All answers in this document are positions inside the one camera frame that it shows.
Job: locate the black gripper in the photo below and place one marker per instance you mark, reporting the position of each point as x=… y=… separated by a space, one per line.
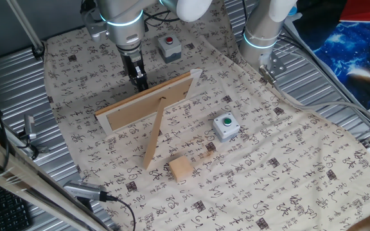
x=130 y=62

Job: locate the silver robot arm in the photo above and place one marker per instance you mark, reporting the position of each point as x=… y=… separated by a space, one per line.
x=124 y=13

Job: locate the grey box with red button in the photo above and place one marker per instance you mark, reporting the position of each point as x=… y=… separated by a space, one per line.
x=169 y=49

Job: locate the small wooden block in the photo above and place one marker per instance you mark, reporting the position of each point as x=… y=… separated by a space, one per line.
x=181 y=170

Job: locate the grey box with green button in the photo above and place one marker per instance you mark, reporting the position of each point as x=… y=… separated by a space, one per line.
x=225 y=131

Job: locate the grey metal pole with clamp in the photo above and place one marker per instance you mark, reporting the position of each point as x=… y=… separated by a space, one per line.
x=24 y=22

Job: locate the beige calligraphy print cloth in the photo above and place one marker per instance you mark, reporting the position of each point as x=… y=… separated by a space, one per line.
x=268 y=179

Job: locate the black keyboard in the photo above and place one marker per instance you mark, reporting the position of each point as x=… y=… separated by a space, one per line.
x=6 y=211

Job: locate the blue galaxy print cloth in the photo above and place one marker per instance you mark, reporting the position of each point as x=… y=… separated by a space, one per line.
x=348 y=48

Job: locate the red sheet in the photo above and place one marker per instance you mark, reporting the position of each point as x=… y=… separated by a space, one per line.
x=365 y=9

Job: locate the wooden picture frame with stand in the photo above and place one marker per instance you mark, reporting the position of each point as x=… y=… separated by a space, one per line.
x=140 y=109

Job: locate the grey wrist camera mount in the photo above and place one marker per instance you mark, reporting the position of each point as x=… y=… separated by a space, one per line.
x=96 y=32

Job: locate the grey depth camera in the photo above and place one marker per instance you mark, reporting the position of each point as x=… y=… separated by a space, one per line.
x=85 y=191

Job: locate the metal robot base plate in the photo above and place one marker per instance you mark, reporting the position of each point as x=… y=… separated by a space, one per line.
x=276 y=65

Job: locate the aluminium frame beam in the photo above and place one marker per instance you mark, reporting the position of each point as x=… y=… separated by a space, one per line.
x=11 y=167

